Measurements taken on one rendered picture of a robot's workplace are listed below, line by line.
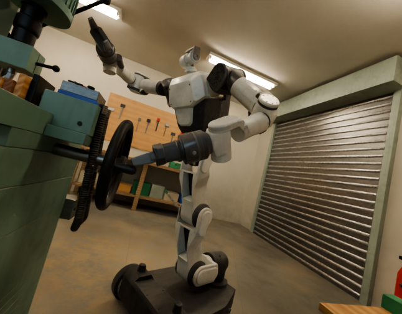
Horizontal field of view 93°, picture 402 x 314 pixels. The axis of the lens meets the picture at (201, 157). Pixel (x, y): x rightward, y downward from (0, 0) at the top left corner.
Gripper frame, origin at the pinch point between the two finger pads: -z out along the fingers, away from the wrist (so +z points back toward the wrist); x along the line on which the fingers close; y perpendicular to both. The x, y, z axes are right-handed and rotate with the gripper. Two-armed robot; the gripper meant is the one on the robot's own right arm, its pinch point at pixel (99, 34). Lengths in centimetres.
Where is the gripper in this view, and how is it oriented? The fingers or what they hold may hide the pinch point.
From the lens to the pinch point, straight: 107.6
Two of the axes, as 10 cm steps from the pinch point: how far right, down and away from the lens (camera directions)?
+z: -2.6, 0.3, 9.7
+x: 5.4, 8.3, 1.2
